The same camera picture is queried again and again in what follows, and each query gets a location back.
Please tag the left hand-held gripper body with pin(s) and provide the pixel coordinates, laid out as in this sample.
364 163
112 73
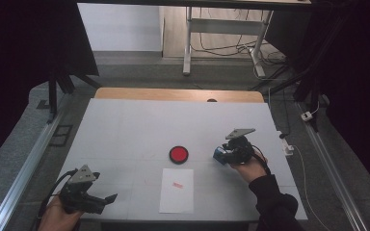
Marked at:
80 195

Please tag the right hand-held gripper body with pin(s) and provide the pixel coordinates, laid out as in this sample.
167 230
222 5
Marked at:
242 149

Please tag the blue transparent plastic stamp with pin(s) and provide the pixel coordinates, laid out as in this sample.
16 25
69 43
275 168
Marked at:
219 156

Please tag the person's right hand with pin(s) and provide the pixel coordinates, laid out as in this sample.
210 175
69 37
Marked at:
250 170

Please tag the person's left hand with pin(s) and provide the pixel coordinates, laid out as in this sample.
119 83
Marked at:
58 218

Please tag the white power strip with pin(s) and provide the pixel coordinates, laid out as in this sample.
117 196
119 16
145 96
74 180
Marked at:
286 145

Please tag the round red ink pad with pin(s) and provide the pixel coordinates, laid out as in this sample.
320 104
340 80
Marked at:
178 154

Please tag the white paper sheet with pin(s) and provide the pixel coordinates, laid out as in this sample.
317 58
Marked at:
176 195

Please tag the small white adapter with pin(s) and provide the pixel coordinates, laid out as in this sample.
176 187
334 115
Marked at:
306 116

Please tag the wooden table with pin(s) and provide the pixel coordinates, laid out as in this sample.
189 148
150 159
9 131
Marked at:
173 95

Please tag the black metal stand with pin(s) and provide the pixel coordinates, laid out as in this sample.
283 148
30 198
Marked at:
61 86
305 86

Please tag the black curtain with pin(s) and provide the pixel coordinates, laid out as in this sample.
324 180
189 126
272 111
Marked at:
19 64
356 80

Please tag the aluminium rail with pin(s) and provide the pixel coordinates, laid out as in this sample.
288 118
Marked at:
330 166
25 166

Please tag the white metal desk frame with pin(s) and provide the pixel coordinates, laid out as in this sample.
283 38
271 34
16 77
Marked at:
224 27

